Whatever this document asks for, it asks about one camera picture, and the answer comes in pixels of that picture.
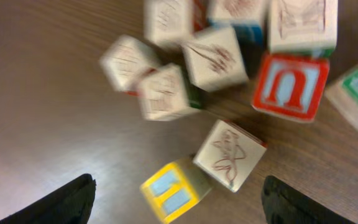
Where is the center picture wooden block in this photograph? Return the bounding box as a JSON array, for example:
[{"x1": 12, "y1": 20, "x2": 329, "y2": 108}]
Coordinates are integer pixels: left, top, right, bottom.
[{"x1": 181, "y1": 27, "x2": 249, "y2": 92}]

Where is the red letter U block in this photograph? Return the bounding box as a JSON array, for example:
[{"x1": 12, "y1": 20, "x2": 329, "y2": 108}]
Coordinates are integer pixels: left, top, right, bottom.
[{"x1": 251, "y1": 54, "x2": 330, "y2": 123}]

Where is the yellow letter wooden block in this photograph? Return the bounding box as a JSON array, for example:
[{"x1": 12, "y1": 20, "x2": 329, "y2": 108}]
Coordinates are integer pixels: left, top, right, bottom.
[{"x1": 140, "y1": 156, "x2": 212, "y2": 224}]

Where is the top right green sided block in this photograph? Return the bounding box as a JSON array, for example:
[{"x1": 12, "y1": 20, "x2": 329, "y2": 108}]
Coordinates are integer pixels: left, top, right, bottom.
[{"x1": 268, "y1": 0, "x2": 338, "y2": 58}]

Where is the teal sided picture block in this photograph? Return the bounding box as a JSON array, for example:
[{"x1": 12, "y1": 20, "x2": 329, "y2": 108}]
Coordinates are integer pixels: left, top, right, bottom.
[{"x1": 193, "y1": 119, "x2": 267, "y2": 193}]

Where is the red edged picture block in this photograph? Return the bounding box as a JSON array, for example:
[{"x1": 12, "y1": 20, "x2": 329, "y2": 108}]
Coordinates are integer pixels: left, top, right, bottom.
[{"x1": 137, "y1": 63, "x2": 201, "y2": 121}]

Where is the top blue sided block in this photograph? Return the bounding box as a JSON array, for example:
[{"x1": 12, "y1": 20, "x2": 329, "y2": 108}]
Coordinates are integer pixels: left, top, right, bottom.
[{"x1": 207, "y1": 0, "x2": 270, "y2": 45}]

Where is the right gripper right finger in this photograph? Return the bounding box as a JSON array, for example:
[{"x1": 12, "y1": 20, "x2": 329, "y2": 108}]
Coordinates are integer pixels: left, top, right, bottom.
[{"x1": 261, "y1": 175, "x2": 354, "y2": 224}]

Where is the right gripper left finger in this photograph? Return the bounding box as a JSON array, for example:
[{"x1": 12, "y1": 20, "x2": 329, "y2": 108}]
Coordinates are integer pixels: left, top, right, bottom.
[{"x1": 0, "y1": 174, "x2": 96, "y2": 224}]

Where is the upper left picture block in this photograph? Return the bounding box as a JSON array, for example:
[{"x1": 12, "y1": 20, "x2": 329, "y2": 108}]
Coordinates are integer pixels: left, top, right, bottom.
[{"x1": 144, "y1": 0, "x2": 209, "y2": 50}]

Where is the leftmost plain wooden block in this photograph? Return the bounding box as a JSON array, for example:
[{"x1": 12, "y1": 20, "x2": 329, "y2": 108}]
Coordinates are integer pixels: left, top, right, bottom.
[{"x1": 99, "y1": 35, "x2": 162, "y2": 96}]

